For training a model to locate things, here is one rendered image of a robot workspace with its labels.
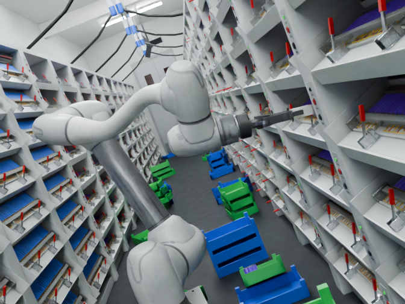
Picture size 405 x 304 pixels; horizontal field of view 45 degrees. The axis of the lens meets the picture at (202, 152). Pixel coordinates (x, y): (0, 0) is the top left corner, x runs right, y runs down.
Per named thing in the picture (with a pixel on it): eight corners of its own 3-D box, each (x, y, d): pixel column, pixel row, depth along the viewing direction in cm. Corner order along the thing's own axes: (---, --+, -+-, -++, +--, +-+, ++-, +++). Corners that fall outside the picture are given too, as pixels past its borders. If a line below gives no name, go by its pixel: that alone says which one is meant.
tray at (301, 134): (337, 153, 135) (313, 128, 134) (289, 137, 195) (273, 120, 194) (390, 102, 134) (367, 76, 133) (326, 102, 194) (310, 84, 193)
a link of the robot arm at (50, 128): (61, 115, 163) (87, 107, 175) (21, 113, 171) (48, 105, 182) (67, 153, 167) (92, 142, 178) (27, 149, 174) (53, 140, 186)
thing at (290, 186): (316, 222, 209) (295, 199, 207) (287, 195, 269) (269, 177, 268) (352, 189, 208) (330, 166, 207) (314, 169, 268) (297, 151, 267)
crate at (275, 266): (244, 282, 254) (238, 267, 256) (281, 268, 254) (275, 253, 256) (245, 287, 225) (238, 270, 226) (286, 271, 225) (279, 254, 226)
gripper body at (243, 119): (238, 138, 154) (267, 131, 154) (241, 140, 145) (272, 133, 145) (232, 115, 153) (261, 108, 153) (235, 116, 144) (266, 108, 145)
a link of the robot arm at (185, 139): (224, 155, 147) (216, 117, 140) (174, 168, 147) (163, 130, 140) (218, 138, 156) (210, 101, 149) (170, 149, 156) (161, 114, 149)
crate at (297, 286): (246, 321, 212) (239, 305, 212) (240, 303, 233) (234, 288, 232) (310, 296, 212) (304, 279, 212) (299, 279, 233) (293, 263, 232)
